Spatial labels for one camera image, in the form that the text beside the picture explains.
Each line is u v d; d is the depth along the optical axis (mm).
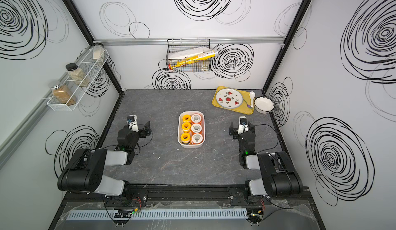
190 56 864
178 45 936
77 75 707
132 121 773
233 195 738
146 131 841
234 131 805
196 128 940
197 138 907
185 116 994
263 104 1094
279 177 438
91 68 937
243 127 744
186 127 953
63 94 633
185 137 908
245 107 1103
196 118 989
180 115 987
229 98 1151
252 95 1158
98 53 864
